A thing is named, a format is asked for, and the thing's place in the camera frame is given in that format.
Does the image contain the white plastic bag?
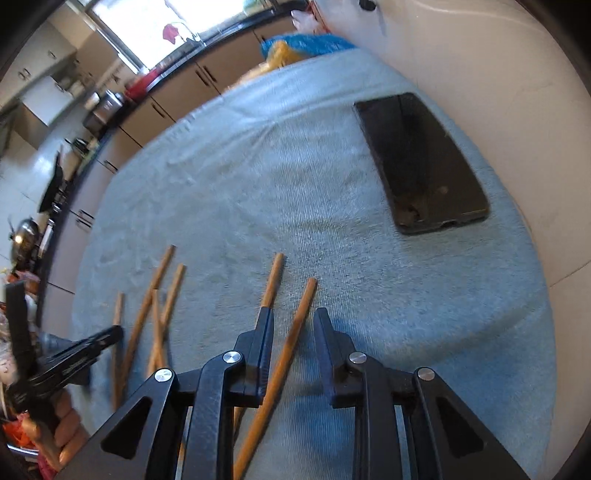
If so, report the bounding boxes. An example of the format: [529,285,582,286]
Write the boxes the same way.
[291,9,324,33]

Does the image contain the orange plastic bag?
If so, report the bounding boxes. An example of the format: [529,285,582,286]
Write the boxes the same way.
[0,415,38,453]

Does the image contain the steel pot with lid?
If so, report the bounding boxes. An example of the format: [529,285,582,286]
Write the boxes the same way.
[9,219,40,268]

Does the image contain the beige lower kitchen cabinets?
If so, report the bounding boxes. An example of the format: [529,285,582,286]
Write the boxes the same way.
[46,11,296,296]

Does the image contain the pile of wooden chopsticks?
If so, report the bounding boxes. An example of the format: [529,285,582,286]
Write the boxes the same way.
[112,244,284,462]

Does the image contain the beige upper wall cabinets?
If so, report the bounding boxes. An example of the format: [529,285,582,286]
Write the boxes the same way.
[0,4,116,153]

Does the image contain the kitchen window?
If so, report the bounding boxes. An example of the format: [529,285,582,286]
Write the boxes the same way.
[90,0,250,70]

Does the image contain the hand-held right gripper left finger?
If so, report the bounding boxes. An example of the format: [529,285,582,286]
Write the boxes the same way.
[58,307,278,480]

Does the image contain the black smartphone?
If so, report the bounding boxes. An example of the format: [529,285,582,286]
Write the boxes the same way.
[353,92,490,236]

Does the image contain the chrome faucet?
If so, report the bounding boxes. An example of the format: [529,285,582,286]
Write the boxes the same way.
[178,21,204,44]

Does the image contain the black silver rice cooker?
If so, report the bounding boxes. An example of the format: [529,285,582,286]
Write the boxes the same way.
[83,90,125,134]

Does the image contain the red pot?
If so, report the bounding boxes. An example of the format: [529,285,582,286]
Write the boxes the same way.
[124,69,160,100]

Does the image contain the person's left hand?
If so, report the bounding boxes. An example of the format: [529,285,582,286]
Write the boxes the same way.
[27,391,92,470]

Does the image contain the black kitchen countertop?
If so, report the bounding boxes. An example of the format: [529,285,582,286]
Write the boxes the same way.
[28,0,310,278]

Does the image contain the black wok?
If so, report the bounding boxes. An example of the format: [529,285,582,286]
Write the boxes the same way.
[37,150,65,213]

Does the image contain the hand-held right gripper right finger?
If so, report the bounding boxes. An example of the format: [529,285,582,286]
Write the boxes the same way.
[314,308,532,480]

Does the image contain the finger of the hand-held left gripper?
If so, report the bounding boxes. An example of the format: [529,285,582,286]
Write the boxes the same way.
[45,325,124,378]

